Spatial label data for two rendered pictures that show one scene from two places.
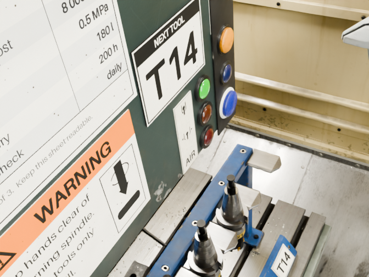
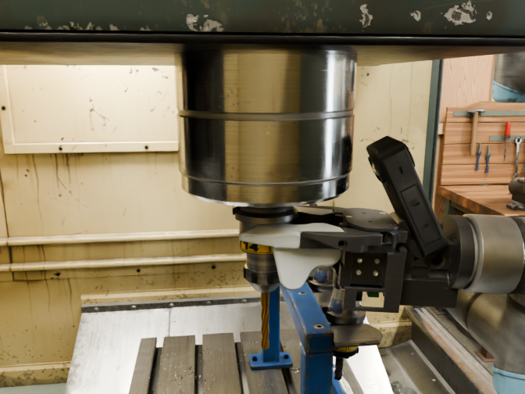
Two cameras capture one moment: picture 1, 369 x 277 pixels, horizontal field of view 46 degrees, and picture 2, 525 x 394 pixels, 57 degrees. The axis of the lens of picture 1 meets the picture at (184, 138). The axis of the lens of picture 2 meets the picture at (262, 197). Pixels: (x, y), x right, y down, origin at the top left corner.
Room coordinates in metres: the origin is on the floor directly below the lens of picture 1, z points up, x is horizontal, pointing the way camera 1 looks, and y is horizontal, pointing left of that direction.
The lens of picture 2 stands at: (-0.07, 0.60, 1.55)
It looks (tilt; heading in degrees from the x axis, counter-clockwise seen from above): 13 degrees down; 317
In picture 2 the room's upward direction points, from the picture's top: straight up
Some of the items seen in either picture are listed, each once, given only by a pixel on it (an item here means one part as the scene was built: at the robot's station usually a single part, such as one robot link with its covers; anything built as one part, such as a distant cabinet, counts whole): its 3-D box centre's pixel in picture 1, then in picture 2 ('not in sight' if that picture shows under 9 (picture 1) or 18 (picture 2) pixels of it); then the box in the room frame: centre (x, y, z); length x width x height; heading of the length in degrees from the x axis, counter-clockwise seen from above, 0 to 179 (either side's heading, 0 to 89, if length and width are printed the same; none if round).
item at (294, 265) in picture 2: not in sight; (291, 258); (0.22, 0.29, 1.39); 0.09 x 0.03 x 0.06; 60
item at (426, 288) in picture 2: not in sight; (395, 256); (0.17, 0.20, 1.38); 0.12 x 0.08 x 0.09; 46
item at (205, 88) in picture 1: (203, 88); not in sight; (0.34, -0.03, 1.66); 0.02 x 0.01 x 0.02; 144
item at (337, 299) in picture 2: not in sight; (345, 287); (0.33, 0.06, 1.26); 0.04 x 0.04 x 0.07
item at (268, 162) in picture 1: (265, 161); not in sight; (0.64, -0.17, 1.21); 0.07 x 0.05 x 0.01; 54
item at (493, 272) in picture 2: not in sight; (478, 252); (0.12, 0.14, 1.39); 0.08 x 0.05 x 0.08; 136
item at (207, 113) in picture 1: (205, 114); not in sight; (0.34, -0.03, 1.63); 0.02 x 0.01 x 0.02; 144
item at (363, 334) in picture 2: not in sight; (356, 334); (0.29, 0.09, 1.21); 0.07 x 0.05 x 0.01; 54
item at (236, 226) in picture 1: (232, 216); not in sight; (0.51, -0.07, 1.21); 0.06 x 0.06 x 0.03
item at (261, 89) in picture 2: not in sight; (265, 123); (0.26, 0.29, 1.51); 0.16 x 0.16 x 0.12
